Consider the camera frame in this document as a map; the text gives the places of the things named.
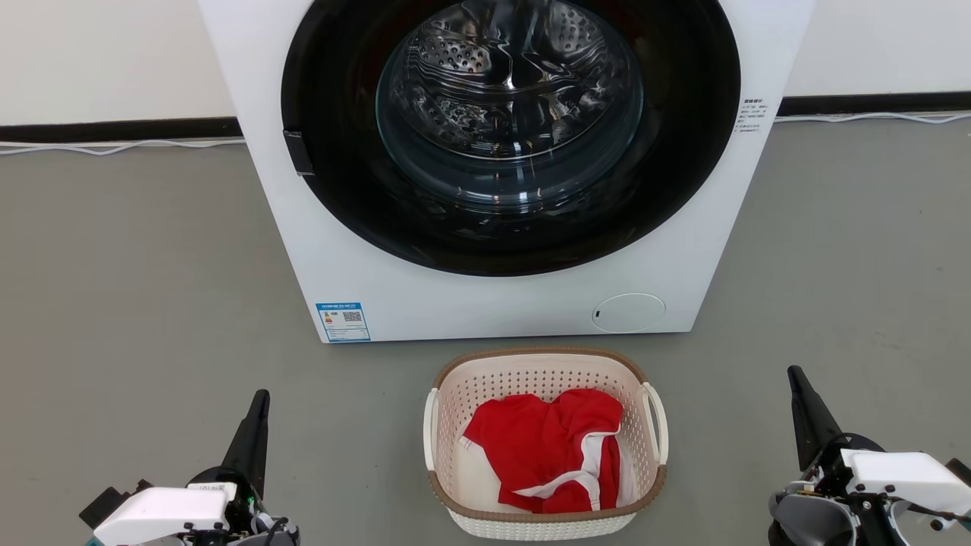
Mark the white floor cable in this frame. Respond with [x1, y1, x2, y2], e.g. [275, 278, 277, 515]
[0, 138, 247, 157]
[774, 111, 971, 124]

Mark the cream perforated laundry basket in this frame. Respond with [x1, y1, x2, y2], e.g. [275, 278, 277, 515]
[423, 347, 670, 541]

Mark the round white filter cover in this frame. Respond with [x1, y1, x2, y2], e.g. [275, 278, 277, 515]
[592, 293, 667, 334]

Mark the red garment with white trim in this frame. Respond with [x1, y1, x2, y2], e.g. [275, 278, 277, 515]
[461, 388, 624, 515]

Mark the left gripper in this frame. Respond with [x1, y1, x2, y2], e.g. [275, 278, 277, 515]
[186, 389, 301, 546]

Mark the white front-load washing machine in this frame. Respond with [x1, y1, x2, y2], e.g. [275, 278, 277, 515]
[197, 0, 816, 344]

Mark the thin black right gripper cable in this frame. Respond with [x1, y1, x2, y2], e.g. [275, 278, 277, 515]
[872, 493, 971, 526]

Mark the grey washer door latch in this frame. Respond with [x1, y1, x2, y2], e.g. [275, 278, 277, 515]
[283, 130, 314, 177]

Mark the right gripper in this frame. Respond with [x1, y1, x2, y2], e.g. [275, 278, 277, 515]
[768, 366, 890, 546]

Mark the blue energy label sticker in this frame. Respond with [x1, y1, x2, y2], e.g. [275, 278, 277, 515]
[316, 303, 372, 344]

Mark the small printed text label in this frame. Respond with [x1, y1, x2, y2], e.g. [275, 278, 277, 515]
[734, 97, 771, 134]

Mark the black round glass washer door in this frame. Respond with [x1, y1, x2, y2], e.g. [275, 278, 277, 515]
[281, 0, 741, 277]

